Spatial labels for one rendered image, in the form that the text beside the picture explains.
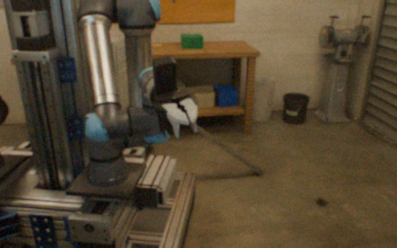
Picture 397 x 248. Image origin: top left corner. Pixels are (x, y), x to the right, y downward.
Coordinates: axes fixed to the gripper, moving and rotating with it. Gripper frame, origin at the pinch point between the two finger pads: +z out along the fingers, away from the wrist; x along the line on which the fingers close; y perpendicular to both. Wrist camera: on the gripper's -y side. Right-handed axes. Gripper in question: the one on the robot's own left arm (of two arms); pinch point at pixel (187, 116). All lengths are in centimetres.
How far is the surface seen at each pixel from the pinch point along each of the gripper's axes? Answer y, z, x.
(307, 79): 117, -283, -218
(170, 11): 19, -311, -74
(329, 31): 56, -249, -221
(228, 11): 27, -300, -134
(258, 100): 119, -265, -145
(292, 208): 138, -114, -92
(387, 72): 95, -201, -254
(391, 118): 135, -182, -245
